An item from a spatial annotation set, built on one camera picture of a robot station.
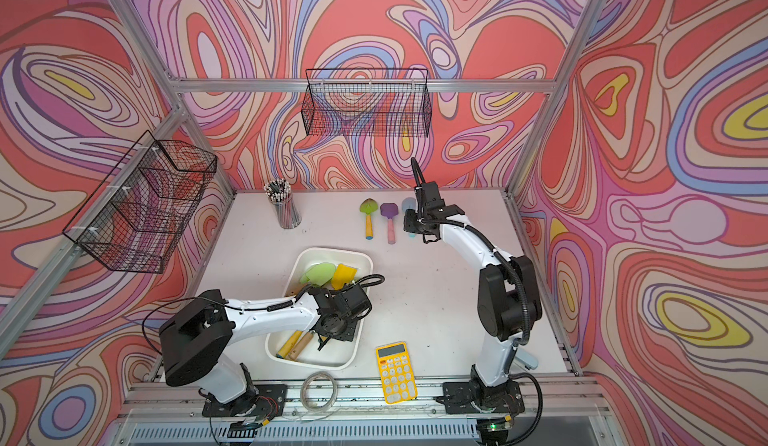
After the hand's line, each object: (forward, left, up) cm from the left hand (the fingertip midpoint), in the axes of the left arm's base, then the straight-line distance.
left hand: (352, 335), depth 84 cm
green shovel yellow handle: (+47, -3, +4) cm, 47 cm away
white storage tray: (-5, +4, +1) cm, 6 cm away
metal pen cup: (+40, +26, +19) cm, 51 cm away
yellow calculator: (-10, -12, +1) cm, 16 cm away
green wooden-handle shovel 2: (-3, +14, +2) cm, 14 cm away
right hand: (+29, -18, +13) cm, 36 cm away
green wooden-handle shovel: (+19, +12, +1) cm, 23 cm away
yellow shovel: (+19, +4, +1) cm, 20 cm away
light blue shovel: (+50, -18, +2) cm, 53 cm away
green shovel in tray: (-3, +17, +2) cm, 17 cm away
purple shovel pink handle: (+48, -11, +1) cm, 49 cm away
